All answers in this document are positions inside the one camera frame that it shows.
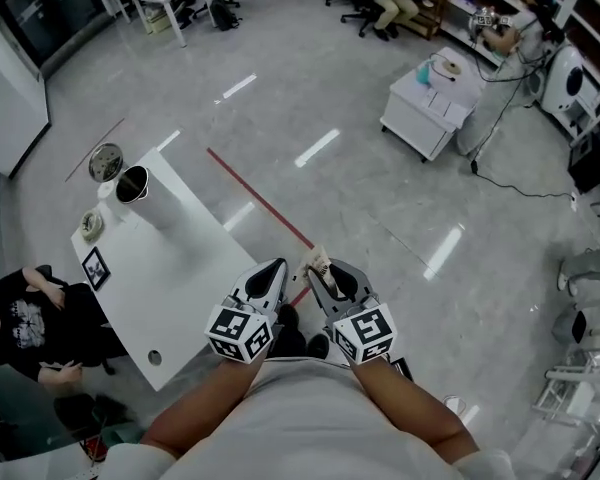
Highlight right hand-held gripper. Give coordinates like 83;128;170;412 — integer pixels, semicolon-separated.
306;261;399;365

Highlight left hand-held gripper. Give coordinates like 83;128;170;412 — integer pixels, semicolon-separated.
204;258;289;365

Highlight beige tea bag packet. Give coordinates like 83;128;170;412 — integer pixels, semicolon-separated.
299;244;339;294

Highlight white electric kettle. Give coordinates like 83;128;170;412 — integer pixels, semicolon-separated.
88;141;181;229

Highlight person's right forearm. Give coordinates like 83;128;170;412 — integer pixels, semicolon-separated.
349;357;481;464

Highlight person's left forearm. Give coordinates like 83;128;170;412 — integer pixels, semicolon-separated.
139;355;264;459

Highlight person's left shoe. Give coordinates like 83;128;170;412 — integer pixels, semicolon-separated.
278;303;302;329

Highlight person's shoe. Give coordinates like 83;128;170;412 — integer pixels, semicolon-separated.
278;303;302;329
305;333;331;362

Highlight person's right shoe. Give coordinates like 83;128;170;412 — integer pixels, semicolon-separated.
305;333;331;362

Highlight person's white shirt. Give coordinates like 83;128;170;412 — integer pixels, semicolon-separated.
97;357;516;480

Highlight beige tape roll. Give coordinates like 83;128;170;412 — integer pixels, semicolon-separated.
79;208;105;242

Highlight white cart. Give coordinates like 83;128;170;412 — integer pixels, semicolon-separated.
379;46;481;163

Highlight green bucket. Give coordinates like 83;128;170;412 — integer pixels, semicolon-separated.
99;425;149;452

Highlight white paper sheets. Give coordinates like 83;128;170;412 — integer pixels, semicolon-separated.
422;90;469;129

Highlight grey bin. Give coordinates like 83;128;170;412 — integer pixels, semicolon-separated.
552;310;589;345

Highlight metal rack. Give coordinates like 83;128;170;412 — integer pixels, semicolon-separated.
529;342;600;439

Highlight black equipment box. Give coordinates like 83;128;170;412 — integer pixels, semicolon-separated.
567;132;600;194

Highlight black backpack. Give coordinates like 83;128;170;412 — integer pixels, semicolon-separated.
208;0;242;32

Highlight wooden stool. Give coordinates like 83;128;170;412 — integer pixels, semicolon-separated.
409;0;449;39

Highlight white round machine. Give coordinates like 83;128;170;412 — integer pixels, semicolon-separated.
539;45;599;115

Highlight black double door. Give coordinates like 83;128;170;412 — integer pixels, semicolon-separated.
0;0;106;69

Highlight black picture frame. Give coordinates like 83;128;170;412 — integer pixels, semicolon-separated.
81;246;112;291

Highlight black floor cable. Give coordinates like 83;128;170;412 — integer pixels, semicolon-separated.
472;67;579;204

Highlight white wall shelving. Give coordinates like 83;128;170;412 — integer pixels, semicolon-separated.
439;0;600;144

